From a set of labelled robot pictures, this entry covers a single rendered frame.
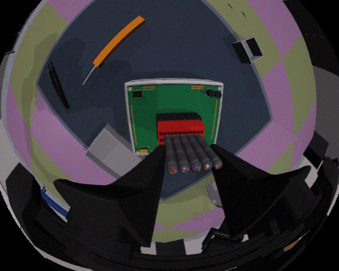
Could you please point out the green circuit board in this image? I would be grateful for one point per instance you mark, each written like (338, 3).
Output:
(170, 98)

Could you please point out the red power plug with black cables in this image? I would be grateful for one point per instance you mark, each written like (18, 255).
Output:
(185, 146)

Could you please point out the dark blue work mat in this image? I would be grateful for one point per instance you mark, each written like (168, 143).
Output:
(180, 39)

